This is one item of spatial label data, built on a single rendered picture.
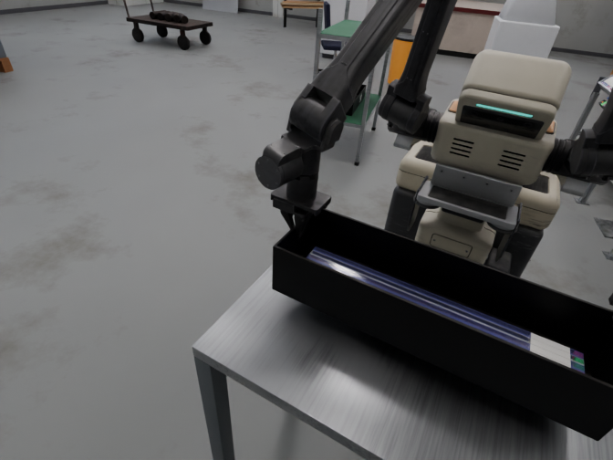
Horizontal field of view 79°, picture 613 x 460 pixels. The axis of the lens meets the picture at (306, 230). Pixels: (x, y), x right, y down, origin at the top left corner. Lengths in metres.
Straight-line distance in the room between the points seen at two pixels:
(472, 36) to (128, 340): 7.83
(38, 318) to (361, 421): 1.68
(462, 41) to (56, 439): 8.20
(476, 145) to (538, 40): 4.51
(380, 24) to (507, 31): 4.83
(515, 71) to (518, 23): 4.47
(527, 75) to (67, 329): 1.90
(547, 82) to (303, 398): 0.82
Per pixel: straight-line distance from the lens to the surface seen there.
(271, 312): 0.77
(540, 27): 5.53
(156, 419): 1.60
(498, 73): 1.01
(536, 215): 1.45
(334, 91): 0.62
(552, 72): 1.03
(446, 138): 1.08
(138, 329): 1.86
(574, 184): 1.13
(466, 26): 8.46
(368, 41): 0.66
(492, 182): 1.09
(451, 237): 1.21
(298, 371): 0.69
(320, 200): 0.70
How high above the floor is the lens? 1.38
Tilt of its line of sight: 36 degrees down
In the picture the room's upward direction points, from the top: 5 degrees clockwise
